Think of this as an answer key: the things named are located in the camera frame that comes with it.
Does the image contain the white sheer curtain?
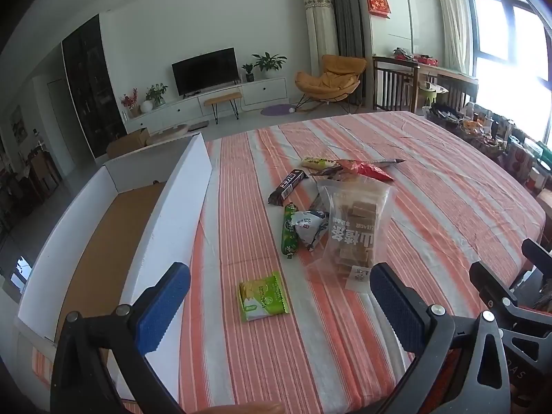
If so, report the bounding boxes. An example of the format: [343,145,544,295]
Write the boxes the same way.
[435,0,475,74]

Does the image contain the window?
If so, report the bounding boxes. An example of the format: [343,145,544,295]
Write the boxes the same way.
[468,0,552,147]

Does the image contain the wooden bench with black legs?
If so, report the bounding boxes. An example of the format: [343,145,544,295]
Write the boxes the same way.
[204,92,243,125]

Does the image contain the framed wall painting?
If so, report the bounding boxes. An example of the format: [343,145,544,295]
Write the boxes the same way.
[9,104,24,143]

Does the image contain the black glass display cabinet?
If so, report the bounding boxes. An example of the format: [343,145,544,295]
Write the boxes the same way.
[61,14,128,159]

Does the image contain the green sausage stick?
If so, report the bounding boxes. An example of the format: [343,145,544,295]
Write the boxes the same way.
[281,204,299,260]

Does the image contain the red snack packet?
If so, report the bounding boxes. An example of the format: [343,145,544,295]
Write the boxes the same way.
[335,159,396,182]

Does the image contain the brown chocolate bar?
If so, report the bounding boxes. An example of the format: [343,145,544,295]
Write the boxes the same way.
[268,169,308,207]

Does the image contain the black television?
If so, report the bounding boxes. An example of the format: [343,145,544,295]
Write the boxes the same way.
[171,47,240,97]

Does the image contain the black snack packet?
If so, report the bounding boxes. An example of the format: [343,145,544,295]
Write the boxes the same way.
[309,159,406,179]

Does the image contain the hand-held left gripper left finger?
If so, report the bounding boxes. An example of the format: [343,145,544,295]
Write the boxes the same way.
[51,262,191,414]

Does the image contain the clear bag of brown bars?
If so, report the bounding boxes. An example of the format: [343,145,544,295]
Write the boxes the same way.
[305,177,391,295]

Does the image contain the red flowers in vase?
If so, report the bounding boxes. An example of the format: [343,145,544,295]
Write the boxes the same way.
[121,88,139,117]

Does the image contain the grey curtain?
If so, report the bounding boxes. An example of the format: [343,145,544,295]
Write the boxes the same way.
[316,0,374,115]

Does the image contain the red wall hanging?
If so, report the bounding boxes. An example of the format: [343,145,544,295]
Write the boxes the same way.
[366,0,392,19]

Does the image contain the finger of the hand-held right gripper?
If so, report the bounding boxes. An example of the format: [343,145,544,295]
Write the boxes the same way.
[521,238,552,268]
[469,260,524,324]

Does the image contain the white blue triangular packet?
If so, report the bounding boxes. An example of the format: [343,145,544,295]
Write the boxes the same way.
[290,209,331,252]

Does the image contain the large green potted plant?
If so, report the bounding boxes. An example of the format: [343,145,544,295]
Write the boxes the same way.
[252,52,287,80]

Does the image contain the orange striped tablecloth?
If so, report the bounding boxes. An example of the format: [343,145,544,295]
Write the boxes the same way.
[32,111,548,414]

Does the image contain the white television cabinet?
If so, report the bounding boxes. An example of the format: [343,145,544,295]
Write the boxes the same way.
[125,77,288,135]

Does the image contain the beige oval floor pad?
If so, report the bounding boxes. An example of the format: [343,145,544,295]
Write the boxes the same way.
[146,124,189,146]

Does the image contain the bushy green potted plant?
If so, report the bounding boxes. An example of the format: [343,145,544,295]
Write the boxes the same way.
[145,83,169,108]

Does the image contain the person's left hand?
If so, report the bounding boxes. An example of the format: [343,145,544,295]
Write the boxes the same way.
[207,403,285,414]

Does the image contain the green cracker packet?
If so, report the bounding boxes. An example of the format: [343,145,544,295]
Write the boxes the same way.
[238,271,293,323]

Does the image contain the cream long snack packet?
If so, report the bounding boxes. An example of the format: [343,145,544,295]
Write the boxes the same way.
[300,156,341,171]

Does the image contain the brown cardboard box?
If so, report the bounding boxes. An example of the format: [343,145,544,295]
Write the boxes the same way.
[106,127,151,159]

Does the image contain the purple round floor mat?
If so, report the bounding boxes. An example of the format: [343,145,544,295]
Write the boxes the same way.
[260,103,293,117]

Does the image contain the covered standing air conditioner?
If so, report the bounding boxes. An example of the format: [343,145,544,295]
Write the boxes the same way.
[303,0,340,108]

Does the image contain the row of assorted packages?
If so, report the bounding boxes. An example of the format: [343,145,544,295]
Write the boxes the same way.
[425,101,552,199]

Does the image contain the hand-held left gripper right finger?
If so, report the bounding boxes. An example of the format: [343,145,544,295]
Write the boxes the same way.
[369,262,514,414]

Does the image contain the white cardboard box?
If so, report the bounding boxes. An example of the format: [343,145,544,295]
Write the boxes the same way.
[17,133,214,402]

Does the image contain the orange rocking chair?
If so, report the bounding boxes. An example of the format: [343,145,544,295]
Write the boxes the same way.
[294,55,368,110]

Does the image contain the yellow green stool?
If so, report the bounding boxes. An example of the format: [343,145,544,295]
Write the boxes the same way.
[420,81,449,108]

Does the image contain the dark wooden chair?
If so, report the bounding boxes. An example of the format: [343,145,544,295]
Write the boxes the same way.
[372,55,421,115]

